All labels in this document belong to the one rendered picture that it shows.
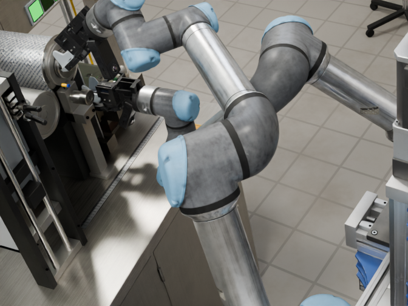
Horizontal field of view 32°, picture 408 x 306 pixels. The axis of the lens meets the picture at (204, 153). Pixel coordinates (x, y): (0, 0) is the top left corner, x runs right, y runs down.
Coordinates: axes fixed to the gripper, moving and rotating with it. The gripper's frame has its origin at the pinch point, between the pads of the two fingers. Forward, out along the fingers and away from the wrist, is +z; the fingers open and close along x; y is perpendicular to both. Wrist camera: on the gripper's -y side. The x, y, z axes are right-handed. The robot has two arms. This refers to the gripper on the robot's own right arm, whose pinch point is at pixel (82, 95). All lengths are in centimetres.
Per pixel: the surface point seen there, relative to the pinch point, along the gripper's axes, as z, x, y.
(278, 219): -23, -60, -109
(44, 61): -2.6, 11.4, 20.0
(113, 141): -4.4, -0.6, -17.0
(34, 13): 29.5, -23.0, 8.9
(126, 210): -20.6, 20.6, -19.2
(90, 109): -9.4, 9.0, 3.9
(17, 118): -15.6, 37.0, 25.3
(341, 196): -43, -79, -109
